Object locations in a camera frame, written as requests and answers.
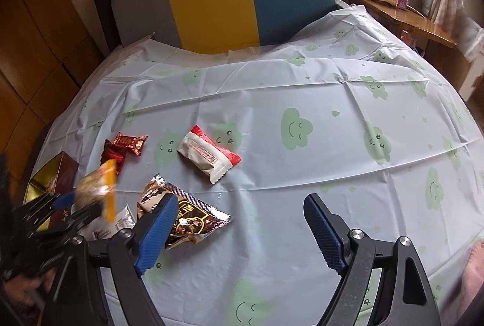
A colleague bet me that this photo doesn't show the dark red candy packets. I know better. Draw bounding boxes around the dark red candy packets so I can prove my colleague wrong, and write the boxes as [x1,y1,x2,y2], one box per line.
[100,132,149,175]

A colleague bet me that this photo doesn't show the gold tin box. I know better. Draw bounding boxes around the gold tin box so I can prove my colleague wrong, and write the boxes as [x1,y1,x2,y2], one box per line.
[23,150,79,236]

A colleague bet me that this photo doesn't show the light cloud-print tablecloth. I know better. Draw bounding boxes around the light cloud-print tablecloth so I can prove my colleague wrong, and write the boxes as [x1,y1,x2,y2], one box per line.
[37,6,483,325]

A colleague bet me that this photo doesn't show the white red snack packet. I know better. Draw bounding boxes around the white red snack packet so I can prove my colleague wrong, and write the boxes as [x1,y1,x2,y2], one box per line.
[177,125,241,184]

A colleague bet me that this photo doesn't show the patterned curtain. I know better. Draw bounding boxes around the patterned curtain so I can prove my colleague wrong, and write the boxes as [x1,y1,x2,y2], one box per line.
[423,0,483,64]

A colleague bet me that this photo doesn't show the wooden side table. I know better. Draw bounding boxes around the wooden side table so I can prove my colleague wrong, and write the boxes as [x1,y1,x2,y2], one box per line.
[348,0,470,91]

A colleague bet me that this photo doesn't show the brown gold chocolate packet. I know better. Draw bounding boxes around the brown gold chocolate packet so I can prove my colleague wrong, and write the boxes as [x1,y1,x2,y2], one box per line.
[137,173,232,249]

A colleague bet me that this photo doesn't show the nut bar orange packet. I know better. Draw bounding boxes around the nut bar orange packet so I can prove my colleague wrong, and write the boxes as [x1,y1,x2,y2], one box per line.
[74,160,117,223]

